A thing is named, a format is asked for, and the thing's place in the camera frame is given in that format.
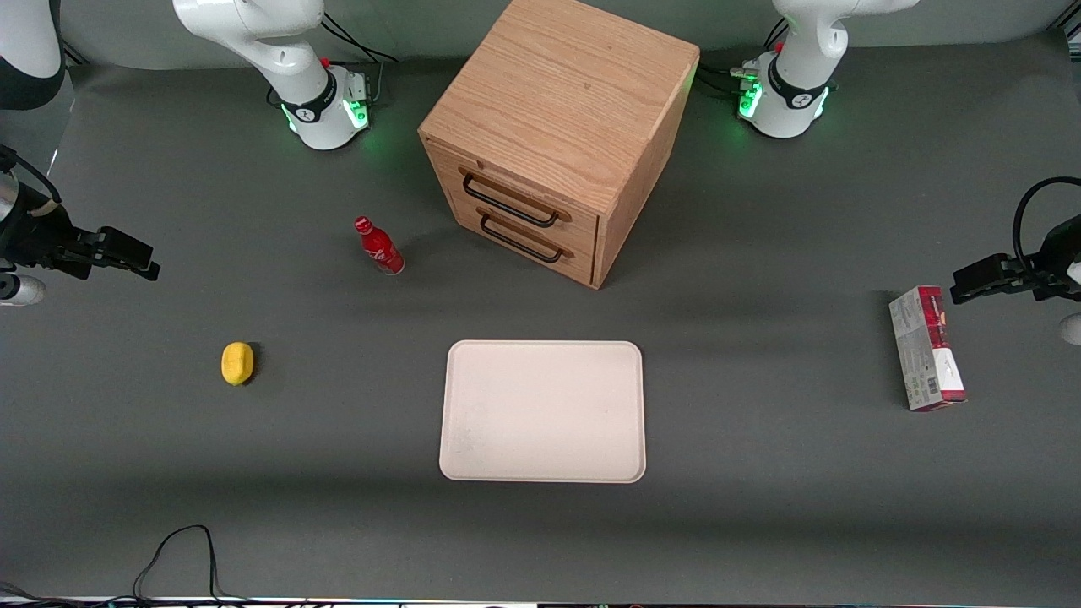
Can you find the red and white carton box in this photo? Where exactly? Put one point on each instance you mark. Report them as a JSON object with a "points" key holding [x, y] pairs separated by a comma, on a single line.
{"points": [[925, 355]]}

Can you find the red coke bottle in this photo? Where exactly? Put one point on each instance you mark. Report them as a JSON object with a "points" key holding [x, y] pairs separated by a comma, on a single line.
{"points": [[382, 249]]}

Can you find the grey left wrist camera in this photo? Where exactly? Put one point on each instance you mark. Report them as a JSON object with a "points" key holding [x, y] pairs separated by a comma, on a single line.
{"points": [[1072, 329]]}

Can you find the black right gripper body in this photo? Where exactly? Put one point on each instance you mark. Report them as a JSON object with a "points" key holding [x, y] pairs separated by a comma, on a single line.
{"points": [[38, 236]]}

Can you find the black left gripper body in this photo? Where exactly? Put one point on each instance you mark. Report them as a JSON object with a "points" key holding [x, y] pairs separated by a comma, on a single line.
{"points": [[1054, 257]]}

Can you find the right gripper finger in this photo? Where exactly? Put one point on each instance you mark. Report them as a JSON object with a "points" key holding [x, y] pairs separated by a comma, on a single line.
{"points": [[118, 243], [127, 263]]}

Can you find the yellow lemon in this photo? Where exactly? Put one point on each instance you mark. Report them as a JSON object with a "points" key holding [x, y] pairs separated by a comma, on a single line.
{"points": [[237, 364]]}

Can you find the wooden drawer front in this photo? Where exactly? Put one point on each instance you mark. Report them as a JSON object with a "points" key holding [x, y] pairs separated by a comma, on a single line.
{"points": [[583, 266], [583, 226]]}

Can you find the wooden drawer cabinet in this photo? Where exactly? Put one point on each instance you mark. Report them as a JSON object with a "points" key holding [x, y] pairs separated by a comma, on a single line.
{"points": [[557, 93]]}

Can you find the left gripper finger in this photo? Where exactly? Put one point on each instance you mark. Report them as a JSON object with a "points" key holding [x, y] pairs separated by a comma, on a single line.
{"points": [[1001, 268], [996, 290]]}

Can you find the cream plastic tray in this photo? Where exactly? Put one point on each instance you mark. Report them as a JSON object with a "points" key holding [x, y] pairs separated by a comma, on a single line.
{"points": [[542, 411]]}

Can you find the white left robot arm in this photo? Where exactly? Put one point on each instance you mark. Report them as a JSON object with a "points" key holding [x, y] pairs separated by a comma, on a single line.
{"points": [[790, 114]]}

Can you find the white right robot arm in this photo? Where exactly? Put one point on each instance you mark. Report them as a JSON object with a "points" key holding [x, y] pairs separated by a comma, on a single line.
{"points": [[325, 127]]}

